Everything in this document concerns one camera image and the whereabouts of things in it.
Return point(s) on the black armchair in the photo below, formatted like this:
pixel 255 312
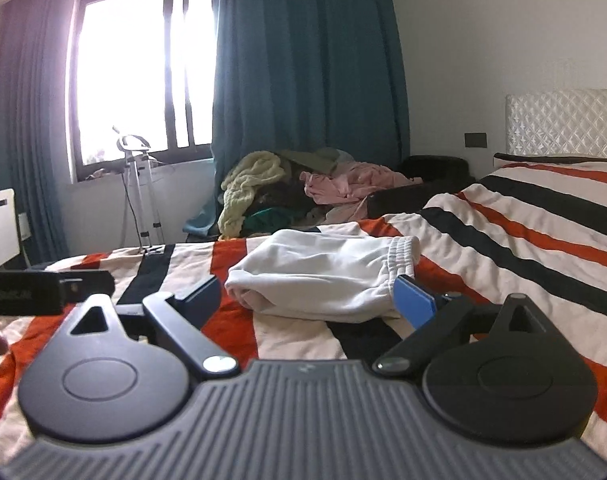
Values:
pixel 433 180

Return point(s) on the white pants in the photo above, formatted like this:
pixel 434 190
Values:
pixel 318 275

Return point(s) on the olive garment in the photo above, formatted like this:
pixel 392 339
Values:
pixel 313 157

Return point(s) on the dark wall socket plate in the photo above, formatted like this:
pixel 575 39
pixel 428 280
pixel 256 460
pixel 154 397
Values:
pixel 476 140

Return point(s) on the window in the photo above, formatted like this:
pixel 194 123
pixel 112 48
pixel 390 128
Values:
pixel 128 70

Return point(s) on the purple-grey curtain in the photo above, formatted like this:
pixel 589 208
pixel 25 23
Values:
pixel 28 135

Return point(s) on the striped blanket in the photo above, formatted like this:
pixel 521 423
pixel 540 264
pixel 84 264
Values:
pixel 533 240

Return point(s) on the white tripod stand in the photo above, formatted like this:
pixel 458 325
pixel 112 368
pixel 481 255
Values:
pixel 136 185

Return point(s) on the dark clothes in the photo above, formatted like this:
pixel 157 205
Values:
pixel 288 195

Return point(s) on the white quilted headboard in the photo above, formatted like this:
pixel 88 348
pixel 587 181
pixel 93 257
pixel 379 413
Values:
pixel 568 120

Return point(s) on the pale yellow knit blanket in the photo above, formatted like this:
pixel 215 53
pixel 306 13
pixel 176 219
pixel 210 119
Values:
pixel 246 185

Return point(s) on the teal curtain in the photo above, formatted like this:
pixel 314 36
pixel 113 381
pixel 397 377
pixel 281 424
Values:
pixel 308 70

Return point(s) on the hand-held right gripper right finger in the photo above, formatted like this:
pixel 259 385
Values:
pixel 413 302

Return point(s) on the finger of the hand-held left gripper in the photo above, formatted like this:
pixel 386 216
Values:
pixel 90 285

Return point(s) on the green garment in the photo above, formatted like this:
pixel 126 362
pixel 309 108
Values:
pixel 266 220

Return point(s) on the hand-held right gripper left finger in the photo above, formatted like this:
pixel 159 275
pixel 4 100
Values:
pixel 203 297

